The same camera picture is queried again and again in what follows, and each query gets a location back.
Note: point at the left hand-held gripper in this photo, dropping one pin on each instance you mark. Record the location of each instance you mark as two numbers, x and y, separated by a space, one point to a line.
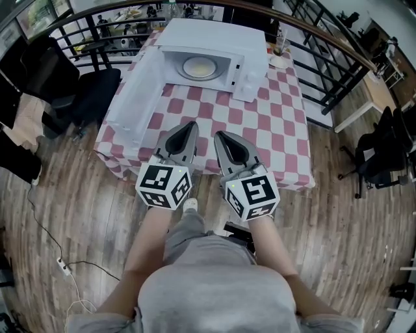
159 185

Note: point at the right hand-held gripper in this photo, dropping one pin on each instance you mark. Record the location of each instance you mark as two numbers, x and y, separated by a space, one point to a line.
253 195

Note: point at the white plate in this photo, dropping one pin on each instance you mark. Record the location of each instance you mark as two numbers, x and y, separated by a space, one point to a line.
188 66

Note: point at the white microwave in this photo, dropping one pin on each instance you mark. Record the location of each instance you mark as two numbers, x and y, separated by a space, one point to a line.
211 35

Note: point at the person's right forearm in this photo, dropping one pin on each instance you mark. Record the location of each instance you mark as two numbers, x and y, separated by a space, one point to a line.
269 240

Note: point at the person's left forearm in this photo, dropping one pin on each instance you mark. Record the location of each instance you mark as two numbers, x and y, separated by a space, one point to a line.
152 234

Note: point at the red white checkered tablecloth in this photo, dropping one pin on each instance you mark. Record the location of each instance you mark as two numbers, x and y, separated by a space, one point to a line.
260 130

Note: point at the person's white shoe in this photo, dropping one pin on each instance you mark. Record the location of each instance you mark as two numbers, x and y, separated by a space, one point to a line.
190 205

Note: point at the black belt device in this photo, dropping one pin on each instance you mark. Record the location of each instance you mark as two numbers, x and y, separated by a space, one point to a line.
237 231

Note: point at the person's grey trousers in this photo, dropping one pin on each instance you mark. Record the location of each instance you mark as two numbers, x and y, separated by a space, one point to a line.
185 231

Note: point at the black office chair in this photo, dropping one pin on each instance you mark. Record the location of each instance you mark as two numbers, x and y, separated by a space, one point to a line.
94 91
398 123
380 162

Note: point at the small white bowl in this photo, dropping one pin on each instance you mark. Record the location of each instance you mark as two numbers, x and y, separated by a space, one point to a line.
279 61

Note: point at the clear cup with straw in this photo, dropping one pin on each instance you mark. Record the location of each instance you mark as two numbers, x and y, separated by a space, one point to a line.
281 45

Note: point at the person's grey shirt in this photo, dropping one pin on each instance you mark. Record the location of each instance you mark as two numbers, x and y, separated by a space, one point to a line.
214 286

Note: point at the beige tablecloth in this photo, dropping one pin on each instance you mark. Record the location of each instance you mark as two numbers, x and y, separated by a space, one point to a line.
29 120

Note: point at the black railing with wooden top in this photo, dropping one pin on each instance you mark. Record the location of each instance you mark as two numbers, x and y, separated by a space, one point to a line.
364 58

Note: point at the white power strip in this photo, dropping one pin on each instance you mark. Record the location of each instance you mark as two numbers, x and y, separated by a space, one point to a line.
64 266

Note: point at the wooden desk with white frame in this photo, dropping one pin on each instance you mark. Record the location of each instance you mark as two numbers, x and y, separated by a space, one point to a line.
373 91

